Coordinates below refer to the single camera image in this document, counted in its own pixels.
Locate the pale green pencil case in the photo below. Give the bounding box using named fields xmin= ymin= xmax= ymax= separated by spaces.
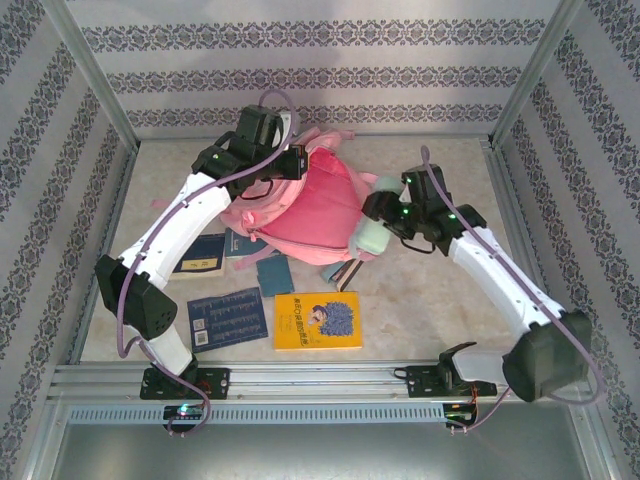
xmin=348 ymin=173 xmax=407 ymax=260

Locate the pink student backpack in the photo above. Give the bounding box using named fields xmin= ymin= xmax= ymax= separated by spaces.
xmin=149 ymin=125 xmax=382 ymax=266

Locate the light blue notebook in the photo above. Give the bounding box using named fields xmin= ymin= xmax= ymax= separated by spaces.
xmin=321 ymin=257 xmax=366 ymax=293

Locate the navy book with beige label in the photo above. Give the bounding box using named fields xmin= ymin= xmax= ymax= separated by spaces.
xmin=171 ymin=232 xmax=227 ymax=282

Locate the small teal book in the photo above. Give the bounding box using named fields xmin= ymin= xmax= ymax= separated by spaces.
xmin=255 ymin=253 xmax=296 ymax=297

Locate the yellow illustrated book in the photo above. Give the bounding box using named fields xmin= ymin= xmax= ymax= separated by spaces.
xmin=272 ymin=291 xmax=364 ymax=352

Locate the dark blue white-print book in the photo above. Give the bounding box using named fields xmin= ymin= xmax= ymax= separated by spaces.
xmin=187 ymin=286 xmax=270 ymax=354

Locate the right controller board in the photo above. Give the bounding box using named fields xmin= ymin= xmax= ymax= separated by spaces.
xmin=444 ymin=403 xmax=479 ymax=426

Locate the controller board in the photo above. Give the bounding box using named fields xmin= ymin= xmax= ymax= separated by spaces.
xmin=444 ymin=403 xmax=479 ymax=426
xmin=163 ymin=404 xmax=206 ymax=421

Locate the grey metal sheet panel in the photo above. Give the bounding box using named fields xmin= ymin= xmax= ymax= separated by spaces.
xmin=49 ymin=424 xmax=594 ymax=480

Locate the left controller board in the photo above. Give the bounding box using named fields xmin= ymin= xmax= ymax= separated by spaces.
xmin=163 ymin=404 xmax=206 ymax=421

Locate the aluminium side rail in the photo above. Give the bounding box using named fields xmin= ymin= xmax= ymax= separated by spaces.
xmin=482 ymin=139 xmax=569 ymax=361
xmin=67 ymin=142 xmax=141 ymax=365

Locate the aluminium frame post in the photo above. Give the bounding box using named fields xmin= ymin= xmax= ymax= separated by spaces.
xmin=39 ymin=0 xmax=142 ymax=154
xmin=487 ymin=0 xmax=587 ymax=151

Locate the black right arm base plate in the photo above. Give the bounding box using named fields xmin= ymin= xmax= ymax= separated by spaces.
xmin=394 ymin=364 xmax=499 ymax=400

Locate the aluminium mounting rail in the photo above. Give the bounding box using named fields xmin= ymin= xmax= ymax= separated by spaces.
xmin=47 ymin=362 xmax=586 ymax=401

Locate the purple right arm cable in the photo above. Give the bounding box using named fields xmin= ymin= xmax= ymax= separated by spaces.
xmin=419 ymin=144 xmax=606 ymax=435

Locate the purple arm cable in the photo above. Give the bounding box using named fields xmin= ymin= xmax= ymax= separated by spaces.
xmin=115 ymin=89 xmax=301 ymax=441
xmin=419 ymin=144 xmax=606 ymax=435

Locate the slotted grey cable duct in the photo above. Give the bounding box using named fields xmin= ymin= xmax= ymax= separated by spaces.
xmin=67 ymin=402 xmax=446 ymax=426

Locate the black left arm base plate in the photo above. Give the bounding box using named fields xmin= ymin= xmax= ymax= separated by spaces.
xmin=139 ymin=367 xmax=231 ymax=401

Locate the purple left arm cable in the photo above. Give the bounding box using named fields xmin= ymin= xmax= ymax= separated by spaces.
xmin=115 ymin=89 xmax=301 ymax=441

